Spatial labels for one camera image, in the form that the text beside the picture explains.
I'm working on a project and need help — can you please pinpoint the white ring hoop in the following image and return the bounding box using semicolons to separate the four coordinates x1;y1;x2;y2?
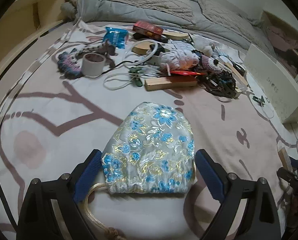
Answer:
122;39;159;67

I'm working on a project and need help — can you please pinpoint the white tape roll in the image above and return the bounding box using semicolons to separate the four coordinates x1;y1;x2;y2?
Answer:
81;53;106;77

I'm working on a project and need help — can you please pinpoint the grey folded duvet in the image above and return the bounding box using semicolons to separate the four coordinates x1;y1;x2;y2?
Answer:
61;0;274;55

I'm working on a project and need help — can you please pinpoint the oval wooden box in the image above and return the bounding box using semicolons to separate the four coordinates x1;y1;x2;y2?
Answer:
162;30;189;41

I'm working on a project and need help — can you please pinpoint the red cardboard box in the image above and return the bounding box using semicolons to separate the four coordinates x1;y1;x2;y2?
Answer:
133;21;164;40

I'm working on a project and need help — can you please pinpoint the pink patterned bed sheet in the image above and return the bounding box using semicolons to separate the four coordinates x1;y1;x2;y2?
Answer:
0;29;298;239

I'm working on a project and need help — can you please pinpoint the blue floral brocade pouch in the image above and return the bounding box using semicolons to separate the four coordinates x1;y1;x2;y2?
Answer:
101;102;195;194

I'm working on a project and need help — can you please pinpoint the white shoe box lid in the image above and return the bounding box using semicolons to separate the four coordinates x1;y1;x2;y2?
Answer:
243;44;298;124

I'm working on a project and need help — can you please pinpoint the dark bead tangle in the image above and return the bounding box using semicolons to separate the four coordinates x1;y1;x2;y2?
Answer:
200;70;237;99

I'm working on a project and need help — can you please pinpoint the white cord loop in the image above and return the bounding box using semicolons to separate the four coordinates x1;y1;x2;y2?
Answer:
103;72;140;91

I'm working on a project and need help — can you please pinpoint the long wooden block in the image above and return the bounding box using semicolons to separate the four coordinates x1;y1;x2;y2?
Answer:
144;76;197;91

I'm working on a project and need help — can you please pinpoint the blue snack packet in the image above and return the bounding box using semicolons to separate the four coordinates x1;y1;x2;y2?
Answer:
103;27;129;49

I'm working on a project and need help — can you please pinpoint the wooden bedside shelf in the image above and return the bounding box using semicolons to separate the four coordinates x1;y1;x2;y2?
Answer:
0;0;69;77

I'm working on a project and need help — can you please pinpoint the purple toy dinosaur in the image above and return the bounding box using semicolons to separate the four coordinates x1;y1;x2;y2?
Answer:
57;48;83;79

